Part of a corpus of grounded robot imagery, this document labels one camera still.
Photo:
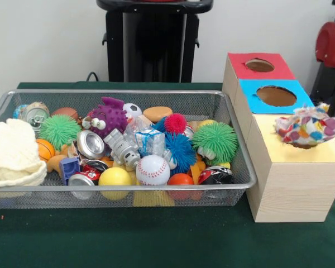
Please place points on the blue puffer ball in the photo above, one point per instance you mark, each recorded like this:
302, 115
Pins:
178, 148

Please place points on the yellow smiley ball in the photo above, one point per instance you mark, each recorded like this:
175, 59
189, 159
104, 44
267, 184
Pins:
114, 176

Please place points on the small orange ball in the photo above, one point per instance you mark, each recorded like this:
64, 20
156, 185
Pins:
181, 179

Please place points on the crushed silver can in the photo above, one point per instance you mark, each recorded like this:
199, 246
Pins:
90, 143

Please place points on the purple spiky fish toy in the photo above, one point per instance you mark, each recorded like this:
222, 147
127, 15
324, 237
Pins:
113, 114

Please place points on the green puffer ball with eyes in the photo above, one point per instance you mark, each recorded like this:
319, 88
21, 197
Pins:
215, 139

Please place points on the white baseball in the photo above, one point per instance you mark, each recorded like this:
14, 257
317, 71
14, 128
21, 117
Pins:
153, 169

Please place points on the colourful patterned cloth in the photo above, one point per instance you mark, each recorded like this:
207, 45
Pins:
304, 128

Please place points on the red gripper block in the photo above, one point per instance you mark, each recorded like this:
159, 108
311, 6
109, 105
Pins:
332, 47

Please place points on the shallow metal mesh bin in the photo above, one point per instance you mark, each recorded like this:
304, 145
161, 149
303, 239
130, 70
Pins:
184, 97

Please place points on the cream knitted cloth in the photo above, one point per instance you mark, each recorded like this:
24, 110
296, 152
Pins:
11, 150

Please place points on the orange round sponge disc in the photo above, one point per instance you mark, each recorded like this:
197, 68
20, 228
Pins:
157, 113

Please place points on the wooden box with three holes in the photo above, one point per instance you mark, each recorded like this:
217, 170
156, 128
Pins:
296, 190

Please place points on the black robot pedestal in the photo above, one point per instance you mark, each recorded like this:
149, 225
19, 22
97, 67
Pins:
162, 42

